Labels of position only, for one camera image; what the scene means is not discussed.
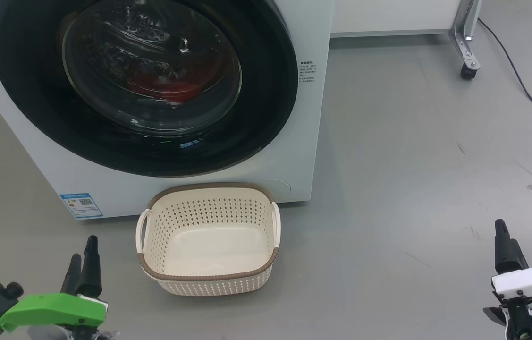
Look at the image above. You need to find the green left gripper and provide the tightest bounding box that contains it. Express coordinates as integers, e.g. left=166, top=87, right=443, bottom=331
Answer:
left=0, top=235, right=108, bottom=334

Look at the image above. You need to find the black round glass washer door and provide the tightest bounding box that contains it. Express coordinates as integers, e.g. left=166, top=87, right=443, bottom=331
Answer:
left=0, top=0, right=299, bottom=178

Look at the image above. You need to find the red garment with white trim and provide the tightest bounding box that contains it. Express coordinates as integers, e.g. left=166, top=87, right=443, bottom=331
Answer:
left=127, top=61, right=200, bottom=108

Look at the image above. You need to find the cream perforated laundry basket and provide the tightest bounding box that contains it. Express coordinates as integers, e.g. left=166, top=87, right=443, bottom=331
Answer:
left=135, top=182, right=281, bottom=297

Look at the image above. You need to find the white front-load washing machine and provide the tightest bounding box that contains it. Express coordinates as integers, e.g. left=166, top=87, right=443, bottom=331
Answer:
left=0, top=0, right=335, bottom=220

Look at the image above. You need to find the perforated steel washer drum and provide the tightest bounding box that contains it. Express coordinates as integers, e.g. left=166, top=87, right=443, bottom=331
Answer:
left=63, top=0, right=243, bottom=137

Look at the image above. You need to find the blue energy label sticker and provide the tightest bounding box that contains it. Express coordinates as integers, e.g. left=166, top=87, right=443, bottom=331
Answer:
left=59, top=193, right=104, bottom=220

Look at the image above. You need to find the metal cart leg with caster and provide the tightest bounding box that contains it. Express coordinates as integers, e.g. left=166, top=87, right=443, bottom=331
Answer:
left=450, top=0, right=483, bottom=71

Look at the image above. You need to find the white cabinet panel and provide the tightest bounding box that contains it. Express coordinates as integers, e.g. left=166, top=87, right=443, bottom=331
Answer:
left=331, top=0, right=461, bottom=38

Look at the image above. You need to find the small printed text sticker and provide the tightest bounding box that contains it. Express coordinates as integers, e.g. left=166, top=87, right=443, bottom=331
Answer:
left=299, top=60, right=319, bottom=84

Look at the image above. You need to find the thin black floor cable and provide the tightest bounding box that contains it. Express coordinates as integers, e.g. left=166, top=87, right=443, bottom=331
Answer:
left=477, top=18, right=532, bottom=141

